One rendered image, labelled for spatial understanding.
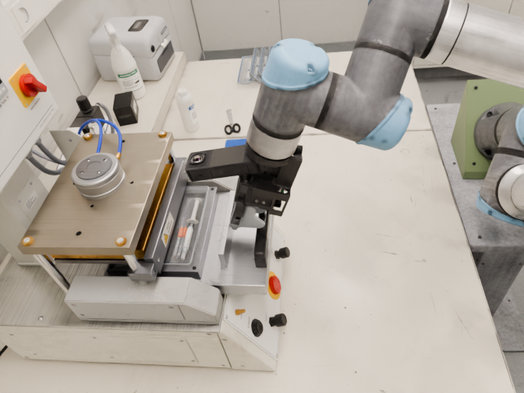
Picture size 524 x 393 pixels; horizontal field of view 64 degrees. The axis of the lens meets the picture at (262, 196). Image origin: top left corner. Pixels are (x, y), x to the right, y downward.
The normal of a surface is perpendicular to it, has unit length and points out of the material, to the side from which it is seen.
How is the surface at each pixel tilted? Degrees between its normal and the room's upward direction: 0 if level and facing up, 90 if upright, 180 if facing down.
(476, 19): 34
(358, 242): 0
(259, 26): 90
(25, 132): 90
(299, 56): 20
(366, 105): 48
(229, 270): 0
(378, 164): 0
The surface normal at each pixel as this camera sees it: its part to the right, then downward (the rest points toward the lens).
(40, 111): 0.99, -0.01
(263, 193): -0.08, 0.73
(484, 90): -0.15, 0.09
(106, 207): -0.11, -0.68
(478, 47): -0.27, 0.48
